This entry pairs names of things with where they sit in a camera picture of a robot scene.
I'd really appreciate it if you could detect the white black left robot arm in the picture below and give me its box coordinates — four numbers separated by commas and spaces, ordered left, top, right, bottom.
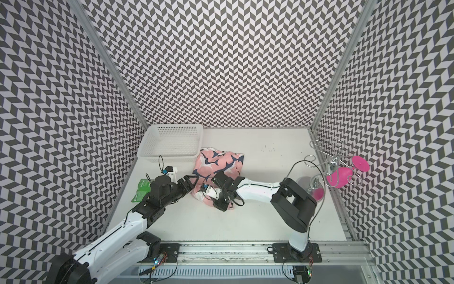
45, 175, 199, 284

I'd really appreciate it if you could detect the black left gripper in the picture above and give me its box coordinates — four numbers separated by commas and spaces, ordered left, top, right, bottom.
161, 175, 200, 208

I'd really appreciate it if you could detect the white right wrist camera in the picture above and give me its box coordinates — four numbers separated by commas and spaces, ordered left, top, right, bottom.
201, 184, 219, 202

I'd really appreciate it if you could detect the aluminium right corner post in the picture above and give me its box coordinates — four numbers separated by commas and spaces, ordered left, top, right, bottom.
310, 0, 378, 132

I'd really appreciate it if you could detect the chrome wire glass rack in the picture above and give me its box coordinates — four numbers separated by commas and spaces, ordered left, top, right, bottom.
297, 140, 355, 202

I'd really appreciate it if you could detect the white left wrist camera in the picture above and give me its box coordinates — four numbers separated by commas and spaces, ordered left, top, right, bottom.
164, 166, 178, 183

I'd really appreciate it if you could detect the white perforated plastic basket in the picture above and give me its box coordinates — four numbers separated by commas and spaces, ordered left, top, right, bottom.
137, 124, 203, 161

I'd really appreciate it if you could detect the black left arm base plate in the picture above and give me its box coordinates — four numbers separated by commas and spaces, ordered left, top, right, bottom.
141, 243, 181, 263

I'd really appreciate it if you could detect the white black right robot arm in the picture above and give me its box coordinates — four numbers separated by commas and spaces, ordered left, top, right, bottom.
198, 172, 317, 254

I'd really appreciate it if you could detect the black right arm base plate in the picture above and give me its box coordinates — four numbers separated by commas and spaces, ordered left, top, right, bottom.
270, 243, 322, 263

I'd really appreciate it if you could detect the aluminium left corner post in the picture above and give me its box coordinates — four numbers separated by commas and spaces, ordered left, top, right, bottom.
67, 0, 148, 130

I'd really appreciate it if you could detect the aluminium corner post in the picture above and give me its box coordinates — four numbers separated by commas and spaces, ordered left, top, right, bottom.
67, 0, 148, 130
310, 0, 378, 132

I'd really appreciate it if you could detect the green snack packet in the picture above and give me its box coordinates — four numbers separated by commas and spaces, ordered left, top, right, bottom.
131, 179, 152, 203

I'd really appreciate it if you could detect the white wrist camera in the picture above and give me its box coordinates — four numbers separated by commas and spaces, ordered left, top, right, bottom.
201, 184, 219, 202
164, 166, 178, 183

